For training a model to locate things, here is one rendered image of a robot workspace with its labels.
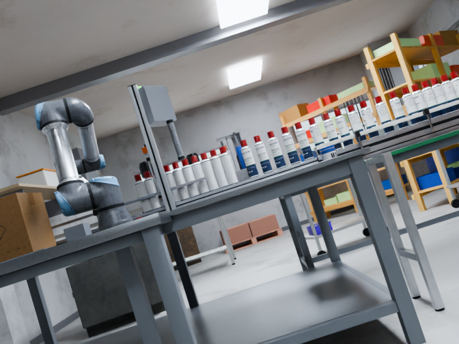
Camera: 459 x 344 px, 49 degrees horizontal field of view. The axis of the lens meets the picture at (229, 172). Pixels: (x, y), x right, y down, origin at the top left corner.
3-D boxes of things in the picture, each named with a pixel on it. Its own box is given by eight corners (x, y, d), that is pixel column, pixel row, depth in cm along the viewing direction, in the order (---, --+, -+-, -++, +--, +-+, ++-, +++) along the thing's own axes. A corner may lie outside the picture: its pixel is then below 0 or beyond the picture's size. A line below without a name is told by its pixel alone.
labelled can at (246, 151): (259, 176, 265) (247, 139, 267) (259, 175, 260) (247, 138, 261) (250, 179, 265) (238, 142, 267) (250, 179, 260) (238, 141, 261)
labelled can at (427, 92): (429, 121, 263) (416, 84, 265) (436, 119, 266) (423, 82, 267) (438, 117, 259) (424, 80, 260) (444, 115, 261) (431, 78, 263)
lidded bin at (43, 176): (35, 196, 626) (30, 178, 628) (61, 188, 626) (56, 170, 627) (20, 196, 585) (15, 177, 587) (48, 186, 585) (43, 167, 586)
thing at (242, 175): (255, 178, 278) (240, 134, 280) (255, 177, 265) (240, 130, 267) (230, 185, 278) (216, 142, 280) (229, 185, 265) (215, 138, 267)
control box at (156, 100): (177, 120, 261) (166, 85, 262) (154, 121, 247) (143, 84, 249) (163, 126, 267) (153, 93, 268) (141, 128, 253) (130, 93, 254)
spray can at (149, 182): (164, 207, 264) (152, 170, 266) (160, 207, 259) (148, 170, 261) (155, 210, 265) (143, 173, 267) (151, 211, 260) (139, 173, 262)
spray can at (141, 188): (154, 210, 266) (142, 173, 267) (152, 210, 260) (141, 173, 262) (145, 213, 266) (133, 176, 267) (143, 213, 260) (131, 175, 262)
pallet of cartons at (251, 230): (281, 232, 1016) (274, 212, 1018) (284, 235, 930) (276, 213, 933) (225, 250, 1017) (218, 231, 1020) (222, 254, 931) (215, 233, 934)
